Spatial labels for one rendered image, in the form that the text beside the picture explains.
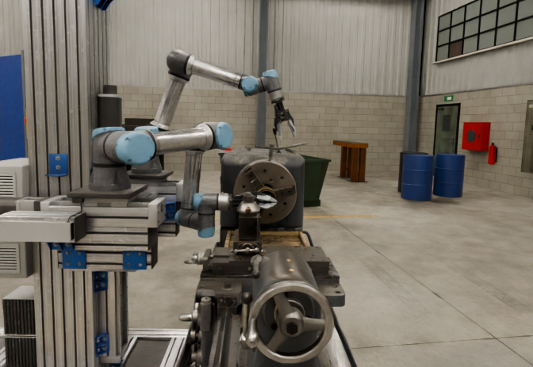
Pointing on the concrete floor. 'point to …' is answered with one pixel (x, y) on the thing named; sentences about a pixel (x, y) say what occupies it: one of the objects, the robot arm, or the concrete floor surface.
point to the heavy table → (352, 160)
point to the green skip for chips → (313, 179)
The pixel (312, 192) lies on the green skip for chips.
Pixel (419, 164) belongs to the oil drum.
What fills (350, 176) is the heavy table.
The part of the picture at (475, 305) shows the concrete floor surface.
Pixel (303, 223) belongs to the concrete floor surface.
